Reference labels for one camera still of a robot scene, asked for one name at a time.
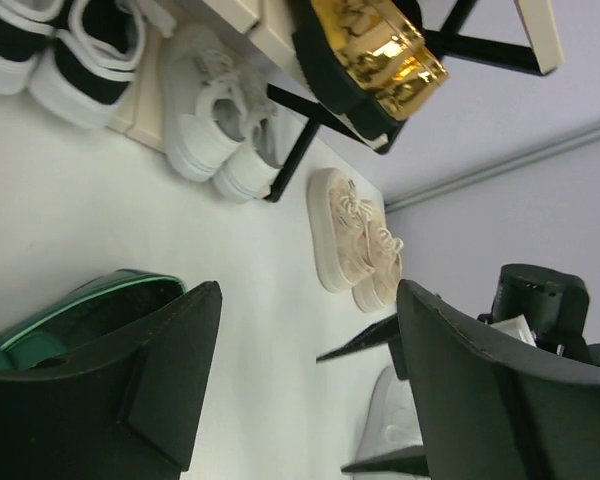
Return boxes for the beige black-framed shoe shelf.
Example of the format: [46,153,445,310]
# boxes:
[96,1,557,201]

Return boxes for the beige sneaker left one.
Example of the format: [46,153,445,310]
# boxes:
[307,168,382,311]

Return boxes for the beige sneaker one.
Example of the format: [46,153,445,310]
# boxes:
[352,223,404,313]
[307,168,382,311]

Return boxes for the white chunky sneaker left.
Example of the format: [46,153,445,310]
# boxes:
[355,366,423,460]

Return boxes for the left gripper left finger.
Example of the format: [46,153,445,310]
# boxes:
[0,281,222,479]

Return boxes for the white sneaker one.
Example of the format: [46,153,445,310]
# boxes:
[159,23,254,182]
[212,63,283,203]

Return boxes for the green pointed shoe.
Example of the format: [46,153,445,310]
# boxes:
[0,269,186,371]

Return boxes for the black white sneaker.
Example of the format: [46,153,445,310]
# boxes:
[0,0,71,95]
[28,1,146,129]

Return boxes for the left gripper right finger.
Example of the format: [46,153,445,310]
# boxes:
[397,280,600,479]

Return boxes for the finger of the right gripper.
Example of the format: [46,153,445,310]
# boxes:
[316,314,400,363]
[341,445,429,475]

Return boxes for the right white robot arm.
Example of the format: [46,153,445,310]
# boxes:
[330,264,600,479]

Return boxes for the beige sneaker right one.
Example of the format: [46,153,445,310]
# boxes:
[352,223,404,313]

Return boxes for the gold loafer one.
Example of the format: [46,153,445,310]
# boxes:
[292,0,448,140]

